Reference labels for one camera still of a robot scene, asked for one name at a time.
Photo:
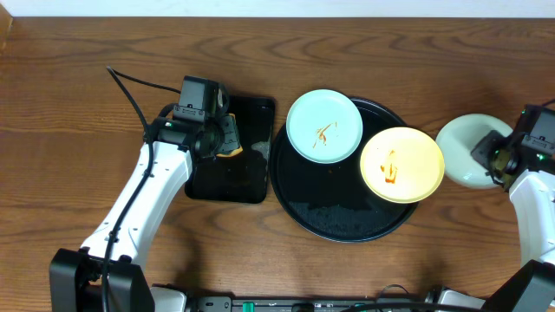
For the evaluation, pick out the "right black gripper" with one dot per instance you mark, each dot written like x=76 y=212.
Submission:
x=481 y=152

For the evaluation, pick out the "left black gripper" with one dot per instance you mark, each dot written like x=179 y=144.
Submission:
x=230 y=134

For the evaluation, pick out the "orange and green sponge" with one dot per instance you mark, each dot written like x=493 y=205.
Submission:
x=228 y=137

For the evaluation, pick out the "light blue plate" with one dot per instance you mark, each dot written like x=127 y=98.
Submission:
x=324 y=126
x=456 y=141

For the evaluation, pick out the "yellow plate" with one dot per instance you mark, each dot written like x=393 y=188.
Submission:
x=402 y=165

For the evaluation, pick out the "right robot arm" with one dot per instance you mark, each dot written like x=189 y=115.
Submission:
x=527 y=175

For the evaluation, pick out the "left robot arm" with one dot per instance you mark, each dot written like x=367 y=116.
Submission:
x=107 y=272

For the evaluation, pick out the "black rectangular tray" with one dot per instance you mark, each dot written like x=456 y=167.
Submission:
x=243 y=177

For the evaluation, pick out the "black round tray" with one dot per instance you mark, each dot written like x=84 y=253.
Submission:
x=331 y=201

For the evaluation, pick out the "soap foam patch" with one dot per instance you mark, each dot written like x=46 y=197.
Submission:
x=264 y=148

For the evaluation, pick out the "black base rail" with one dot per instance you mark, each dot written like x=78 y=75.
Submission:
x=228 y=304

